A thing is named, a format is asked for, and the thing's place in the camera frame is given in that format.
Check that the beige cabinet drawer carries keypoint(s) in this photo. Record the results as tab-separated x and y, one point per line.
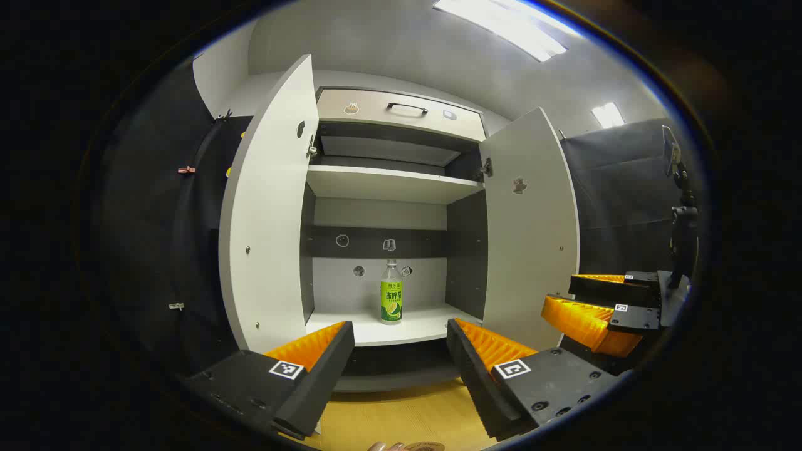
376	109

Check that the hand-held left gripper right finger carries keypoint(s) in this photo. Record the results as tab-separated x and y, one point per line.
476	382

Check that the black clip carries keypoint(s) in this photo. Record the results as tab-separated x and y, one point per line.
223	116

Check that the clear bottle with green label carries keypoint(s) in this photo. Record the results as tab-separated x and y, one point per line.
391	300

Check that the small ceiling light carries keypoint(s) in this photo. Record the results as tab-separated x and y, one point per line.
608	116

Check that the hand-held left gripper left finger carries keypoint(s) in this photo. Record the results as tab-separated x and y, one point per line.
326	376

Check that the round brown coaster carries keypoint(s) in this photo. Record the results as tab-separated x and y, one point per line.
425	447

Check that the black backdrop cloth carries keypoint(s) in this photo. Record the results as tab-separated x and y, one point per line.
620	188
144	238

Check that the white and grey cabinet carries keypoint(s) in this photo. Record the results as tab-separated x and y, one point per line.
376	216

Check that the metal door hinge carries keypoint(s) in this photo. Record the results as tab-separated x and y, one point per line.
487	167
311	149

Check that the long ceiling light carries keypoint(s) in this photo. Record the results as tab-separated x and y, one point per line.
507	28

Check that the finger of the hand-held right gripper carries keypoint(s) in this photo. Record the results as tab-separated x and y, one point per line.
608	291
636	318

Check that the white cabinet shelf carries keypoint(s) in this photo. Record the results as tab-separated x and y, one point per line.
388	185

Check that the white cabinet door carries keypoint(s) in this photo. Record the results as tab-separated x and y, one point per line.
529	250
269	219

